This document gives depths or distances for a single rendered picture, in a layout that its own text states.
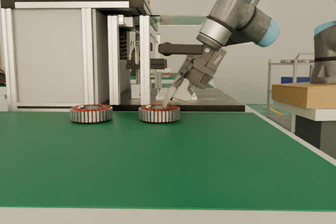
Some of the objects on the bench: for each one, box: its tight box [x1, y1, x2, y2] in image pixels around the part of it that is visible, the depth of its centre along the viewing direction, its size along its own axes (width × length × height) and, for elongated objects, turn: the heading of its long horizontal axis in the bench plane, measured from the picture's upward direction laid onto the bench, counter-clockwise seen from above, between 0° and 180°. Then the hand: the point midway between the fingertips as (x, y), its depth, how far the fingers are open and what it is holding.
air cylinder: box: [131, 83, 141, 99], centre depth 113 cm, size 5×8×6 cm
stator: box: [139, 104, 180, 124], centre depth 79 cm, size 11×11×4 cm
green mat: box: [0, 112, 336, 212], centre depth 62 cm, size 94×61×1 cm
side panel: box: [1, 8, 95, 112], centre depth 92 cm, size 28×3×32 cm
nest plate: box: [156, 93, 197, 100], centre depth 113 cm, size 15×15×1 cm
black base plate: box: [101, 88, 245, 112], centre depth 125 cm, size 47×64×2 cm
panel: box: [93, 9, 131, 105], centre depth 124 cm, size 1×66×30 cm
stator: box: [70, 104, 113, 124], centre depth 79 cm, size 11×11×4 cm
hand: (164, 102), depth 78 cm, fingers open, 14 cm apart
